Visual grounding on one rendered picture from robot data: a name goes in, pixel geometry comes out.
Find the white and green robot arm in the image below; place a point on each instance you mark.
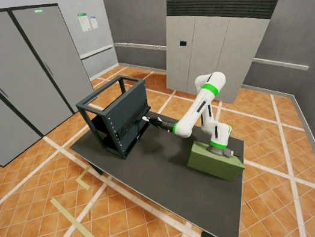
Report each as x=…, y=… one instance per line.
x=207, y=86

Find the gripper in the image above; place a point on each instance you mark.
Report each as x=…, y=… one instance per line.
x=157, y=122

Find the dark grey server rack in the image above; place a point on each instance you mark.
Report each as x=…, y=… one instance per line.
x=121, y=119

